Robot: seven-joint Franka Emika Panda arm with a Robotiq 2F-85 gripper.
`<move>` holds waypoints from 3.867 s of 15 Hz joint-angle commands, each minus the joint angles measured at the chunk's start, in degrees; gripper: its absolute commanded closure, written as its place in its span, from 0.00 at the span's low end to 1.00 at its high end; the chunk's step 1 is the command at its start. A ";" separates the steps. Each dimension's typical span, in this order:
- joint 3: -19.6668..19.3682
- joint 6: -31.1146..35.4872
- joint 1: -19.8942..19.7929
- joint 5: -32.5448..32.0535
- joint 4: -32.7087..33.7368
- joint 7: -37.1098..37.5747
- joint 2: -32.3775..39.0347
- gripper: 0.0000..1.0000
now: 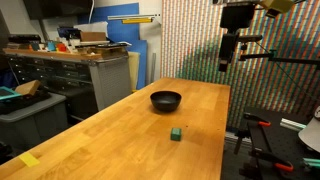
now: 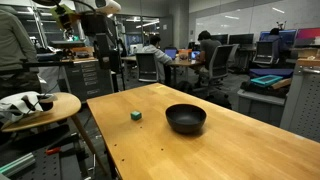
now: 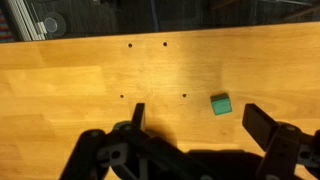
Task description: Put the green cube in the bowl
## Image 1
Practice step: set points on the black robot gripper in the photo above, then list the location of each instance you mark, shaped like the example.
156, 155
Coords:
237, 15

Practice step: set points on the green cube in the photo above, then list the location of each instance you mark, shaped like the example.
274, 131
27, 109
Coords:
176, 134

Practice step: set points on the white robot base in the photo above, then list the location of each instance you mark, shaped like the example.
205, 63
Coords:
311, 131

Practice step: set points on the black bowl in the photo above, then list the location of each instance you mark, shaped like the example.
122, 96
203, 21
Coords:
165, 101

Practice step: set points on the multicolour patterned backdrop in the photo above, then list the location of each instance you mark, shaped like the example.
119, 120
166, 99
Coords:
200, 43

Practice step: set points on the yellow spirit level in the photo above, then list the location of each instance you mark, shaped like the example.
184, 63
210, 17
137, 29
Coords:
137, 21

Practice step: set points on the beige foam panel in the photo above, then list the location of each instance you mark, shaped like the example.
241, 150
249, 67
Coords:
133, 70

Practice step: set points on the blue board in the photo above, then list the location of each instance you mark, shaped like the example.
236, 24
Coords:
128, 36

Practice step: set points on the black optical breadboard table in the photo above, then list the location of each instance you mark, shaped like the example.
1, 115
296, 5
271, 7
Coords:
283, 146

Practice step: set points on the cardboard box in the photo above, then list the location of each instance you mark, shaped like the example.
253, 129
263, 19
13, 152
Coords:
93, 36

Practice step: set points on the grey drawer tool cabinet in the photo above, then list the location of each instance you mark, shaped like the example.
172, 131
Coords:
66, 80

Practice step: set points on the orange small box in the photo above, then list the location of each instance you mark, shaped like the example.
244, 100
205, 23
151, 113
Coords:
61, 47

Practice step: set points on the black monitor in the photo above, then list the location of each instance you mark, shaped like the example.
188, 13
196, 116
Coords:
58, 8

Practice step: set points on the wooden cabinet worktop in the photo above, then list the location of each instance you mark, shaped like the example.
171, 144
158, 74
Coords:
50, 55

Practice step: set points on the wooden block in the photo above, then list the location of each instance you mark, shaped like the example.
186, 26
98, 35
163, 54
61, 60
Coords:
28, 87

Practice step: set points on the grey storage bin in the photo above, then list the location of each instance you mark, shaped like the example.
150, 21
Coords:
31, 121

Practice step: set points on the black foam pad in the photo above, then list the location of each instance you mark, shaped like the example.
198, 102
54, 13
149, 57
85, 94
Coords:
25, 101

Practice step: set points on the teal tray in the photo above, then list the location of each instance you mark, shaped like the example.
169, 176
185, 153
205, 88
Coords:
8, 93

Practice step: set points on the black camera on stand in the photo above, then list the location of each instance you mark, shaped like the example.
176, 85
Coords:
250, 38

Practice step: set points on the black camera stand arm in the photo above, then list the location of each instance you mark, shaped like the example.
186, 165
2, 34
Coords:
283, 60

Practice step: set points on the yellow wrist camera box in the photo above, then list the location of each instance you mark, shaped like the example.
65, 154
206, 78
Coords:
278, 6

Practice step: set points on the aluminium profile rail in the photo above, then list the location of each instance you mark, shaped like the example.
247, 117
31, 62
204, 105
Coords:
292, 124

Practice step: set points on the silver metal rail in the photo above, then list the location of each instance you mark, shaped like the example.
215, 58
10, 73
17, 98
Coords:
133, 16

